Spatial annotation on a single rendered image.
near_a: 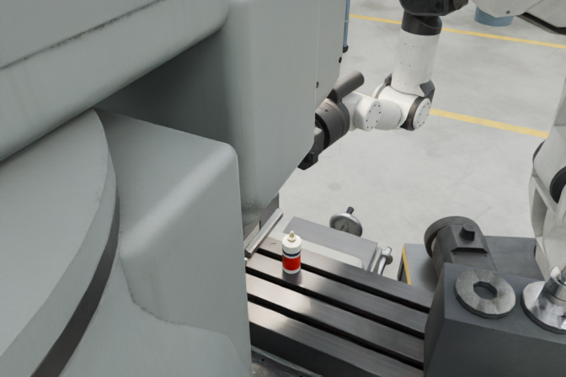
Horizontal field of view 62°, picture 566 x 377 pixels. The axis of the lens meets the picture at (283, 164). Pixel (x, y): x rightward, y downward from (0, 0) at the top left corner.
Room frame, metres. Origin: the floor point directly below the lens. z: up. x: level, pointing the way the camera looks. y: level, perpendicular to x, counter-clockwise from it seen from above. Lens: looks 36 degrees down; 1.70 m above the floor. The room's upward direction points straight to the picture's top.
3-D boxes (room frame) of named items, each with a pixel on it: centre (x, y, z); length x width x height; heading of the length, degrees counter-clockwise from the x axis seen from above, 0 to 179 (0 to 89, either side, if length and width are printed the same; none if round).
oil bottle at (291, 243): (0.71, -0.02, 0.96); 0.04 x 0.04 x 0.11
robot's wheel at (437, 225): (1.20, -0.61, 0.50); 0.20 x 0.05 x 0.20; 86
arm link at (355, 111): (0.82, -0.12, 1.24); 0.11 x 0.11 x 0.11; 50
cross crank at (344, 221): (1.12, -0.20, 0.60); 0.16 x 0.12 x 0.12; 155
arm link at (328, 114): (0.74, -0.04, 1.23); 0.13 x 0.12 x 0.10; 50
